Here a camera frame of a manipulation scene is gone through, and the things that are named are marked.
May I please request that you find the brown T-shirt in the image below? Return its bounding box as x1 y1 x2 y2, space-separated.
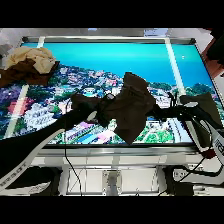
69 71 158 146

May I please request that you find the dark brown garment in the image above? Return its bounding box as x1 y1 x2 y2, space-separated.
0 59 61 89

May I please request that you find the beige garment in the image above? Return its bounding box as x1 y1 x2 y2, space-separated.
4 45 57 75

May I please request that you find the black cable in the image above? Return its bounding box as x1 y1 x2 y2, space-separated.
63 99 84 197

